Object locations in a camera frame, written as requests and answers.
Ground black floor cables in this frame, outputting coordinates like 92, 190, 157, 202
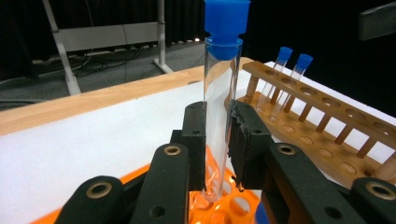
73, 46, 149, 78

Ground blue-capped glass test tube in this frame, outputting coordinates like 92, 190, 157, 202
201, 0, 251, 203
255, 46, 293, 113
269, 53, 314, 123

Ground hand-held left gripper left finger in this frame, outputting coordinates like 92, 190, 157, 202
170, 101, 207, 191

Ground wooden test tube rack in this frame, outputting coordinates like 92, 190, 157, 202
237, 60, 396, 189

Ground orange plastic tube rack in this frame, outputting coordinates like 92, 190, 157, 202
31, 146, 262, 224

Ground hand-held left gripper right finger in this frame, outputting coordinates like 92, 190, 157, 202
228, 100, 276, 192

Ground grey metal stand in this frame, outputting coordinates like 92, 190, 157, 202
41, 0, 174, 96

